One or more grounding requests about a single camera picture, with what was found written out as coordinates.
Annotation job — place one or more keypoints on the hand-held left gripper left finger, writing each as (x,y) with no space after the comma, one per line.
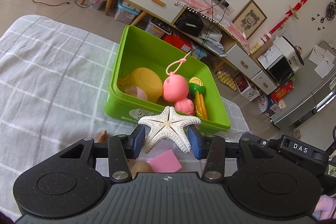
(139,141)

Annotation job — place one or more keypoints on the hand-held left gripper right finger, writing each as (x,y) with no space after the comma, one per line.
(195,142)

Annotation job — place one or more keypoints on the white starfish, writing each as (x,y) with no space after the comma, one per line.
(169,125)

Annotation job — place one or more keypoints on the yellow toy corn half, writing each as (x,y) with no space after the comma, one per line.
(201,106)

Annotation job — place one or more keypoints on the pink clear capsule ball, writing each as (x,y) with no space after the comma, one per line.
(137,92)

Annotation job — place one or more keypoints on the yellow toy pot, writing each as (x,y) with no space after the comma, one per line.
(145,81)

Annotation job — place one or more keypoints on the green plastic box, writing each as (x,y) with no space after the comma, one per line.
(141,48)

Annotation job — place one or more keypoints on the person's right forearm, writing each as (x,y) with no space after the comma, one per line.
(328,207)

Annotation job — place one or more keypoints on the translucent brown octopus toy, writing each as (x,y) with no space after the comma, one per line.
(141,168)

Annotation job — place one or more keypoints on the pink paper note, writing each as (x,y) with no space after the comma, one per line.
(165,162)

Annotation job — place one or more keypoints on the brown conch shell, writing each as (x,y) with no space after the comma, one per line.
(103,136)

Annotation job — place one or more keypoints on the grey refrigerator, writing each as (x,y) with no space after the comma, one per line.
(309,103)

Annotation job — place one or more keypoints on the red box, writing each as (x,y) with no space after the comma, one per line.
(282,91)

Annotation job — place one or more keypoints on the row of yellow wooden toys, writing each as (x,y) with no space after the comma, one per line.
(227,79)

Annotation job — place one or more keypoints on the white patterned box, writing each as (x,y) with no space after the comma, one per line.
(246,87)

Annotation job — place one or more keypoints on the low wooden shelf unit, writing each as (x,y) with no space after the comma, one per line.
(241,61)

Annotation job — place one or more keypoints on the white microwave oven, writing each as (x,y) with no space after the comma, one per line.
(288,50)

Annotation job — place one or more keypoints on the grey plaid cloth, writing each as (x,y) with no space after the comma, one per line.
(52,69)

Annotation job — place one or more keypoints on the black bag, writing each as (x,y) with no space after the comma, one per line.
(190,24)

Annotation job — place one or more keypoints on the clear storage box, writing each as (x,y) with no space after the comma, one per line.
(97,1)
(127,11)

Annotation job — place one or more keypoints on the red hanging ornament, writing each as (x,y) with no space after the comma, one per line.
(284,19)

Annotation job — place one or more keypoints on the framed cartoon picture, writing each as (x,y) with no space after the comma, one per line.
(249,19)

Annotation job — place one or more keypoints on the wall sockets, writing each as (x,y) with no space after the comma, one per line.
(220,1)

